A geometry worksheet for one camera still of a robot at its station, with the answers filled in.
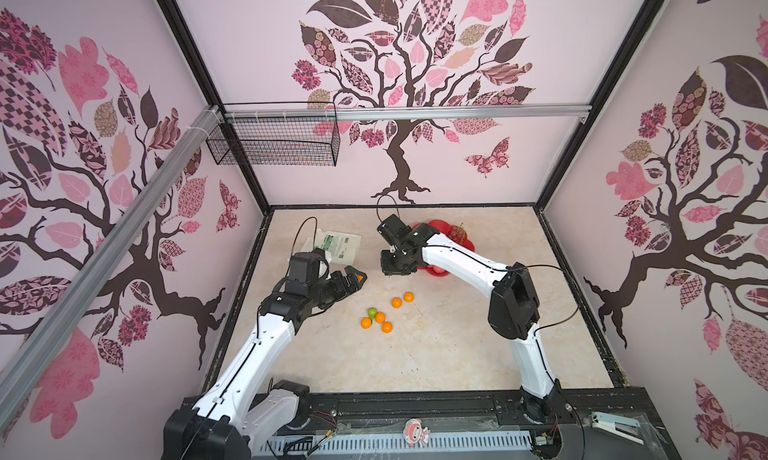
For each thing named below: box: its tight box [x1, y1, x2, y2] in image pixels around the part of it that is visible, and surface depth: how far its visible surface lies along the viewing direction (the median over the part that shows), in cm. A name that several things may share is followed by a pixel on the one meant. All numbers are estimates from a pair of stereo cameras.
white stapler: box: [591, 412, 644, 445], surface depth 71 cm
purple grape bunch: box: [450, 222, 468, 245], surface depth 106 cm
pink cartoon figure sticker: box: [403, 417, 431, 449], surface depth 70 cm
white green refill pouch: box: [300, 228, 362, 265], surface depth 109 cm
